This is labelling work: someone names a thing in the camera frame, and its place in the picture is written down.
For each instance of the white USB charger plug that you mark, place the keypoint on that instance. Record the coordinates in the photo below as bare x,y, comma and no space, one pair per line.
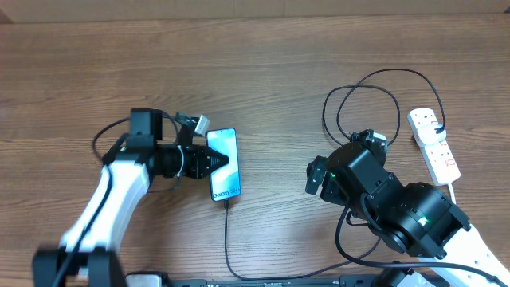
430,134

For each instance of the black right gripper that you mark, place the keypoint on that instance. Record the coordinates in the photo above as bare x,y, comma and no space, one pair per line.
336,194

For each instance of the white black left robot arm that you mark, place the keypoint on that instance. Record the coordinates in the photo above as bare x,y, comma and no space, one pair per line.
157,144

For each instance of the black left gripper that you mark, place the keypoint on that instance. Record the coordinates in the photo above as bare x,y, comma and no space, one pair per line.
198,167

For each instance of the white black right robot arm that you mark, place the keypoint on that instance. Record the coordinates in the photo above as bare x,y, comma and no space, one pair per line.
415,219

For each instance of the Samsung Galaxy smartphone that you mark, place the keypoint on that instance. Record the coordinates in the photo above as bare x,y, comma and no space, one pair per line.
225,180

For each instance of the white power strip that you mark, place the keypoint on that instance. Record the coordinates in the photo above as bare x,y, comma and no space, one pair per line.
438,157

